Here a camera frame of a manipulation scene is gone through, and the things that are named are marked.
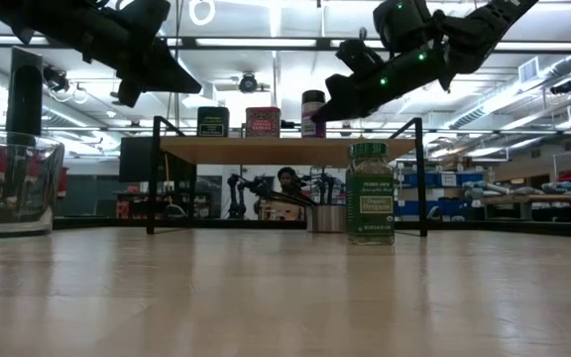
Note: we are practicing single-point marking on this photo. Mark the person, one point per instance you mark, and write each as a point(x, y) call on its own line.
point(288, 178)

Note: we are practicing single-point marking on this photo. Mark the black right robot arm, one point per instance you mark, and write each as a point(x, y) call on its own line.
point(484, 25)

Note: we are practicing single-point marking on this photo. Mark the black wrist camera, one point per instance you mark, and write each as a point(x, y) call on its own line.
point(402, 22)
point(144, 10)

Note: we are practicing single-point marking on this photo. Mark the black monitor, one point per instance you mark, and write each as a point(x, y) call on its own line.
point(134, 158)

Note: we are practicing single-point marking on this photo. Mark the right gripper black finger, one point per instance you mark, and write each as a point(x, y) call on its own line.
point(360, 54)
point(345, 96)

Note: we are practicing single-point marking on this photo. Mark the black rig camera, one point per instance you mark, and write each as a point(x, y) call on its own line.
point(248, 83)
point(561, 87)
point(56, 79)

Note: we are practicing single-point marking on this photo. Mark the green oregano spice jar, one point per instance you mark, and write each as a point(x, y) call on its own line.
point(370, 198)

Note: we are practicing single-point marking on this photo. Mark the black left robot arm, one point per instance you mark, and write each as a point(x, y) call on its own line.
point(42, 15)

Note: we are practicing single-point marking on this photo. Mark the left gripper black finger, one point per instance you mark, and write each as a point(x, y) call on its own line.
point(129, 93)
point(169, 77)

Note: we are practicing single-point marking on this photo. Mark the black table frame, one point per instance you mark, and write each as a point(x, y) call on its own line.
point(92, 224)

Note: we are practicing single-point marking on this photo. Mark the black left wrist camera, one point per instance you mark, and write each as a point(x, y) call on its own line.
point(144, 10)

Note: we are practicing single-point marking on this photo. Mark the wooden workbench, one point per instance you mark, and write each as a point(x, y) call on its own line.
point(528, 199)

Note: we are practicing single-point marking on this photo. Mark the blue storage bin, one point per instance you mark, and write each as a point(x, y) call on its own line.
point(449, 208)
point(439, 179)

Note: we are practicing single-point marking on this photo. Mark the red spice tin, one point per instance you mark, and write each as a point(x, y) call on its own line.
point(263, 123)

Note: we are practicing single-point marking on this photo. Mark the wooden shelf black metal frame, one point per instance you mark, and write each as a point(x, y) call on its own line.
point(275, 150)

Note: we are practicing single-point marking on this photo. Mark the stainless steel cup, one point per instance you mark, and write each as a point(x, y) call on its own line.
point(326, 219)

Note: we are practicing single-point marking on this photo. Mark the white ceiling air vent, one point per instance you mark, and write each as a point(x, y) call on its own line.
point(529, 70)

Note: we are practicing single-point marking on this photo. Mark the clear glass measuring cup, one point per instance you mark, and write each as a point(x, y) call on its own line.
point(13, 183)

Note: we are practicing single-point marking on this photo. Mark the dark green spice tin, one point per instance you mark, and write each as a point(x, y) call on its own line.
point(213, 121)

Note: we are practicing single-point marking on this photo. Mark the red bin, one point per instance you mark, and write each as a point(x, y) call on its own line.
point(62, 179)

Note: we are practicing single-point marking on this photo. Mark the black overhead rig beam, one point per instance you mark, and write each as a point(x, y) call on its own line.
point(265, 37)

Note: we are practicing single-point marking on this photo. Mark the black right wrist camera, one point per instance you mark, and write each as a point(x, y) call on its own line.
point(402, 22)

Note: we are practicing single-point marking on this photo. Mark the purple label spice jar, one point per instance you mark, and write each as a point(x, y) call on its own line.
point(310, 111)

